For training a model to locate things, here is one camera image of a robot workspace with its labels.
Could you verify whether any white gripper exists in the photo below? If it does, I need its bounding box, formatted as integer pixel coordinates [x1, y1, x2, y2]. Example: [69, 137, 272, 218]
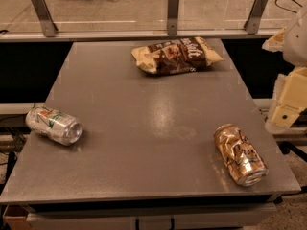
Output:
[262, 28, 307, 127]

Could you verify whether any silver 7up can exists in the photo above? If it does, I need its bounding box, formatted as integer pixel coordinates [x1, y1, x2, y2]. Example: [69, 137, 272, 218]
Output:
[26, 106, 83, 146]

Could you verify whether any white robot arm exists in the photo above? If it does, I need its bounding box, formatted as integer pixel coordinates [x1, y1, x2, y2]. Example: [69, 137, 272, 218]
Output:
[262, 6, 307, 133]

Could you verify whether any crushed orange LaCroix can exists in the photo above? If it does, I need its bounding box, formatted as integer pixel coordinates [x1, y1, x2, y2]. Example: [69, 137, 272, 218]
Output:
[214, 124, 269, 187]

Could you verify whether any brown chip bag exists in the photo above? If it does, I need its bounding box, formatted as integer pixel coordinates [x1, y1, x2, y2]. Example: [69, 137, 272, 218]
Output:
[131, 36, 224, 76]

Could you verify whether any clear glass barrier panel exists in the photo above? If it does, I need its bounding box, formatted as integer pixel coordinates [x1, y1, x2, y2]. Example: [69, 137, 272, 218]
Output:
[0, 0, 307, 33]

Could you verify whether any cardboard box corner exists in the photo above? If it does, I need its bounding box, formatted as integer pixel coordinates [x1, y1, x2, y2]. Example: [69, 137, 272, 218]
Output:
[3, 205, 33, 230]

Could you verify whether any right metal bracket post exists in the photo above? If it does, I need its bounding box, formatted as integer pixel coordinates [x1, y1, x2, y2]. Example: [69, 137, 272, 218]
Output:
[244, 0, 269, 35]

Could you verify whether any metal bracket post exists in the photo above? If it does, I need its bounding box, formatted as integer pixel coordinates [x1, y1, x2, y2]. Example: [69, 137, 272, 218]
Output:
[167, 0, 179, 35]
[244, 0, 269, 35]
[31, 0, 58, 37]

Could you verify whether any middle metal bracket post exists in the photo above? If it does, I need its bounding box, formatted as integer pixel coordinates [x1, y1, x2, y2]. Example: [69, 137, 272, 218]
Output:
[167, 0, 179, 35]

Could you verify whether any left metal bracket post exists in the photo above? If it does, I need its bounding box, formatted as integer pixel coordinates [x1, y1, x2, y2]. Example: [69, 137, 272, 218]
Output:
[31, 0, 58, 37]

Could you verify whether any black cable at left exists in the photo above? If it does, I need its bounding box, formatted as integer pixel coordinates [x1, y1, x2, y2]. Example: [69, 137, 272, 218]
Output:
[0, 103, 36, 124]

